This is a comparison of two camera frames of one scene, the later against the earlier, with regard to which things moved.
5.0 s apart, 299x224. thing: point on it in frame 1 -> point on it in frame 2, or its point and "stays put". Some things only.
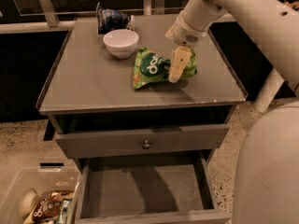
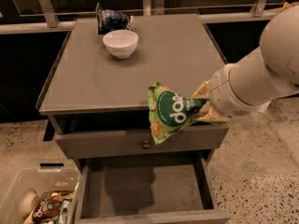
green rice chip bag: x=149 y=67 -> x=169 y=110
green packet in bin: x=63 y=219 stays put
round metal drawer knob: x=146 y=146 stays put
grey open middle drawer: x=148 y=190 stays put
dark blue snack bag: x=112 y=19 stays put
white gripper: x=186 y=34 -> x=220 y=92
